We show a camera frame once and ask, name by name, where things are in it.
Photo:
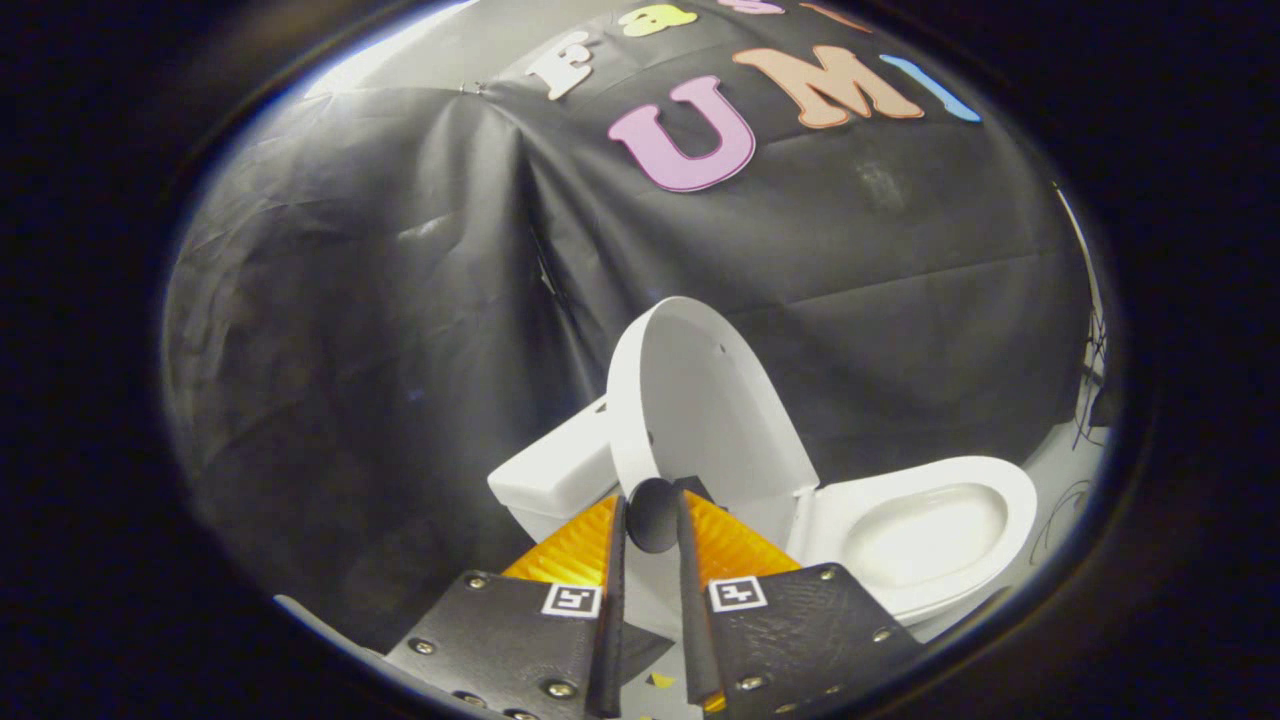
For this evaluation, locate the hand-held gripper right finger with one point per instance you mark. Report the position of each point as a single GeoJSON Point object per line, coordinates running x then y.
{"type": "Point", "coordinates": [790, 630]}

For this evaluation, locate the white toilet seat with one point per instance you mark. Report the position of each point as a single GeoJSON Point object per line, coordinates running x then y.
{"type": "Point", "coordinates": [1010, 490]}

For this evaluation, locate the white toilet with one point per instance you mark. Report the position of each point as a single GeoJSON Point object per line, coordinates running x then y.
{"type": "Point", "coordinates": [550, 475]}

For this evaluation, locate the black tripod stand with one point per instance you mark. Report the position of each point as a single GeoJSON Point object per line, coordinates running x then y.
{"type": "Point", "coordinates": [1095, 390]}

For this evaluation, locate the white toilet lid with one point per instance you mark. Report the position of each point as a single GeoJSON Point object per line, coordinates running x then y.
{"type": "Point", "coordinates": [700, 410]}

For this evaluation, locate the black backdrop cloth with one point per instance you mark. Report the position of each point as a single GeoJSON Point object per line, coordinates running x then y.
{"type": "Point", "coordinates": [400, 300]}

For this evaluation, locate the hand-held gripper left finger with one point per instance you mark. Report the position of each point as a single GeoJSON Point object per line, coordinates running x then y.
{"type": "Point", "coordinates": [520, 640]}

